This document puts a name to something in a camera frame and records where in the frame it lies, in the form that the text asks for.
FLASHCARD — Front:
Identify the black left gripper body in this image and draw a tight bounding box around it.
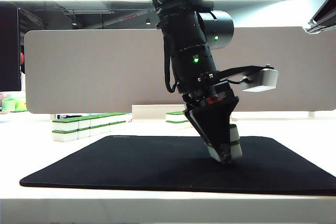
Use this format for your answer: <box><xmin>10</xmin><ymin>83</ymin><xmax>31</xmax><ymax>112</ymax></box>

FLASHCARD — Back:
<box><xmin>180</xmin><ymin>81</ymin><xmax>240</xmax><ymax>111</ymax></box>

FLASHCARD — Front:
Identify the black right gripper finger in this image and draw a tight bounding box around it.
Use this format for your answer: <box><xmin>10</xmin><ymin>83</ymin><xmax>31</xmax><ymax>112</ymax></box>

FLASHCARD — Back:
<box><xmin>309</xmin><ymin>0</ymin><xmax>336</xmax><ymax>24</ymax></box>
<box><xmin>304</xmin><ymin>5</ymin><xmax>336</xmax><ymax>35</ymax></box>

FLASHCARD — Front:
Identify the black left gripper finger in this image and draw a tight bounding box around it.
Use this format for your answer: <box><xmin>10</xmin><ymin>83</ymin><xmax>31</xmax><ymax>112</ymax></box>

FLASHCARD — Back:
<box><xmin>183</xmin><ymin>109</ymin><xmax>211</xmax><ymax>146</ymax></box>
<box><xmin>186</xmin><ymin>100</ymin><xmax>239</xmax><ymax>164</ymax></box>

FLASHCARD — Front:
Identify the black rectangular table mat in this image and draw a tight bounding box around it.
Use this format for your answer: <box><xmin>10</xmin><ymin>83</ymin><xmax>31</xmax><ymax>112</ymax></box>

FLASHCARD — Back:
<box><xmin>19</xmin><ymin>135</ymin><xmax>336</xmax><ymax>197</ymax></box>

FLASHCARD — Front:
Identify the grey fabric desk divider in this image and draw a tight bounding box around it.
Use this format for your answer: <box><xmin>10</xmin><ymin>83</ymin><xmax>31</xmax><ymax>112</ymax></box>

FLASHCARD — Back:
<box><xmin>24</xmin><ymin>26</ymin><xmax>336</xmax><ymax>114</ymax></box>

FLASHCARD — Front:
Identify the yellow-green plastic box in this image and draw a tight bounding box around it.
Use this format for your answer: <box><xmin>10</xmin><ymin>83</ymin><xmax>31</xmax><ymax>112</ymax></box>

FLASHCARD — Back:
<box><xmin>15</xmin><ymin>98</ymin><xmax>27</xmax><ymax>111</ymax></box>

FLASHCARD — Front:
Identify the green plastic container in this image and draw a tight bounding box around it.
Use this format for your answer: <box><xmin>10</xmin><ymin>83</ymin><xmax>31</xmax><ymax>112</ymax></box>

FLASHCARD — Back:
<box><xmin>2</xmin><ymin>98</ymin><xmax>16</xmax><ymax>112</ymax></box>

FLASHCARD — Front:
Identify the black monitor screen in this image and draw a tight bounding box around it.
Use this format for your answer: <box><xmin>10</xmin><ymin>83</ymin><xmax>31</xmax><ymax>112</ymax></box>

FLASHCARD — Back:
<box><xmin>0</xmin><ymin>2</ymin><xmax>22</xmax><ymax>92</ymax></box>

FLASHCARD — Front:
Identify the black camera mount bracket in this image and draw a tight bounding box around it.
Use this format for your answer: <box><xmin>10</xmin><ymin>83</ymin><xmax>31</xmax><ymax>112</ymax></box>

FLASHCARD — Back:
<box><xmin>216</xmin><ymin>64</ymin><xmax>272</xmax><ymax>83</ymax></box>

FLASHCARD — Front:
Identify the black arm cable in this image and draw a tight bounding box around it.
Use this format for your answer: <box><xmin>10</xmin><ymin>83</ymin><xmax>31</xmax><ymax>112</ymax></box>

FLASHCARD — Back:
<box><xmin>163</xmin><ymin>37</ymin><xmax>181</xmax><ymax>93</ymax></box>

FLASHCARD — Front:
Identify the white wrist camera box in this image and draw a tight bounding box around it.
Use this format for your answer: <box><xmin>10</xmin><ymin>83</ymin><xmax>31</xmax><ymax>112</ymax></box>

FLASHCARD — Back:
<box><xmin>241</xmin><ymin>68</ymin><xmax>279</xmax><ymax>93</ymax></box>

